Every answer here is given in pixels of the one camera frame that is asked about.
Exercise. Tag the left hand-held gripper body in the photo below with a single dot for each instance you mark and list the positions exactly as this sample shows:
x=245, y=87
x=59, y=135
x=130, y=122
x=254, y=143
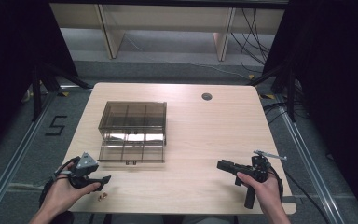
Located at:
x=85, y=165

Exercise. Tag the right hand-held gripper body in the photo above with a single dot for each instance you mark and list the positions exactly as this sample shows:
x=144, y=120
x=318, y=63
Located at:
x=256, y=169

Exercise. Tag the person's right hand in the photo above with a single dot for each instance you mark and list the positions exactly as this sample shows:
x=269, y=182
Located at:
x=264, y=193

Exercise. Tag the person's left hand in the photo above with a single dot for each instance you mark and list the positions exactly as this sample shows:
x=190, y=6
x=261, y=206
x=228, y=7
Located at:
x=60, y=193

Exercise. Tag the small copper piece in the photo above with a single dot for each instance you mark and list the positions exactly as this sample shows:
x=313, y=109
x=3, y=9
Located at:
x=104, y=195
x=99, y=198

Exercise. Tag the grey tape strip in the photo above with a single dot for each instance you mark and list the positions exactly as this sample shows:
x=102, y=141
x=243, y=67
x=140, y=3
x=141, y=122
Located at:
x=289, y=199

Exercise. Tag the black tape floor mark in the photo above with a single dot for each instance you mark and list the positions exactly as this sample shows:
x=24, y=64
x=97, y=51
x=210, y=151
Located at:
x=56, y=125

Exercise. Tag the transparent brown drawer box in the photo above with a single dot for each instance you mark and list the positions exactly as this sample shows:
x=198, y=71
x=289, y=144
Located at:
x=133, y=130

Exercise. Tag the yellow black floor marker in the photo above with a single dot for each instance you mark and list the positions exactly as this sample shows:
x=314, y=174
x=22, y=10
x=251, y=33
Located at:
x=63, y=94
x=268, y=96

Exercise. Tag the black stand legs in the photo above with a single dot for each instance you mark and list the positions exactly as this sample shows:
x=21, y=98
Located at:
x=49, y=81
x=284, y=84

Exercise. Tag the dark curtain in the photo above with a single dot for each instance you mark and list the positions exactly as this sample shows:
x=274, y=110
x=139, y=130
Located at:
x=15, y=62
x=335, y=77

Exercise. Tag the metal floor rail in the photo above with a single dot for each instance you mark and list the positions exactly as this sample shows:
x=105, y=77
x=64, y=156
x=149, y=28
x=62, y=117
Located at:
x=15, y=155
x=310, y=161

